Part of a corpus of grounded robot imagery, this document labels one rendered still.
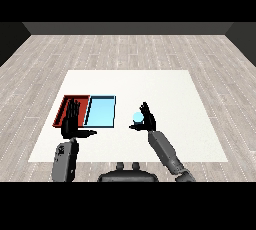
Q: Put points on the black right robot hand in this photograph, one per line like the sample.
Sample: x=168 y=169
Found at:
x=149 y=122

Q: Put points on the small blue can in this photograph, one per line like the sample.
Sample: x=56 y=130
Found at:
x=137 y=118

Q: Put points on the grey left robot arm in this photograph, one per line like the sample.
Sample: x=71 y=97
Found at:
x=65 y=161

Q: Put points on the dark grey robot body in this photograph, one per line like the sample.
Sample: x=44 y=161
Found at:
x=128 y=175

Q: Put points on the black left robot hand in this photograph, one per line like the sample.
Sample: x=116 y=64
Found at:
x=70 y=125

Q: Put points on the red shallow open box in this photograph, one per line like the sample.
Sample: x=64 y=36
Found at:
x=59 y=117

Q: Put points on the light blue shallow open box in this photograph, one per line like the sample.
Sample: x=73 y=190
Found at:
x=100 y=111

